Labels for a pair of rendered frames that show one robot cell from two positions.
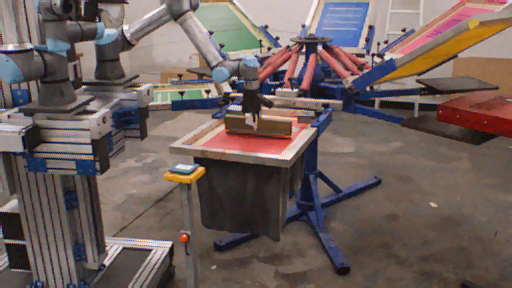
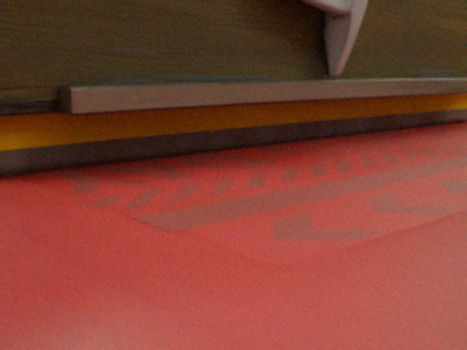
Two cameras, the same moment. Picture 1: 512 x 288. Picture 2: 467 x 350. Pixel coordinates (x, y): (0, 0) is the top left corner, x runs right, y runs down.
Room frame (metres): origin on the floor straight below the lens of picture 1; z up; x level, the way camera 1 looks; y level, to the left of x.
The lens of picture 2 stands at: (2.28, 0.29, 0.99)
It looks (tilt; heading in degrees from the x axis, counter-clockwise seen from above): 10 degrees down; 300
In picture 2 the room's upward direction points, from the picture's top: 1 degrees counter-clockwise
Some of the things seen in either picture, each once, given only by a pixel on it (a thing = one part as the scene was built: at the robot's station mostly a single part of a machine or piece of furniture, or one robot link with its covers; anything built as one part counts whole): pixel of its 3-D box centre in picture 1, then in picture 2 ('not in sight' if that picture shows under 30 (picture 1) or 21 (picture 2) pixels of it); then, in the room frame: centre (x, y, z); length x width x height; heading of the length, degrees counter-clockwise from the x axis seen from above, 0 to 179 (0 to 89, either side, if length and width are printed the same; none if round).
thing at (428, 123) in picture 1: (388, 115); not in sight; (2.90, -0.81, 0.91); 1.34 x 0.40 x 0.08; 39
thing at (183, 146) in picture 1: (257, 130); not in sight; (2.44, -0.01, 0.97); 0.79 x 0.58 x 0.04; 159
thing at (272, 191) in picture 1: (237, 195); not in sight; (2.17, 0.09, 0.74); 0.45 x 0.03 x 0.43; 69
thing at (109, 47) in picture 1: (107, 43); not in sight; (2.49, 0.72, 1.42); 0.13 x 0.12 x 0.14; 164
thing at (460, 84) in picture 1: (399, 91); not in sight; (3.53, -1.06, 0.91); 1.34 x 0.40 x 0.08; 99
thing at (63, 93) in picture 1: (56, 89); not in sight; (1.99, 0.81, 1.31); 0.15 x 0.15 x 0.10
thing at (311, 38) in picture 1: (309, 128); not in sight; (3.43, -0.39, 0.67); 0.39 x 0.39 x 1.35
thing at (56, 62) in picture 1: (50, 61); not in sight; (1.99, 0.81, 1.42); 0.13 x 0.12 x 0.14; 144
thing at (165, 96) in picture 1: (179, 82); not in sight; (3.29, 0.50, 1.05); 1.08 x 0.61 x 0.23; 99
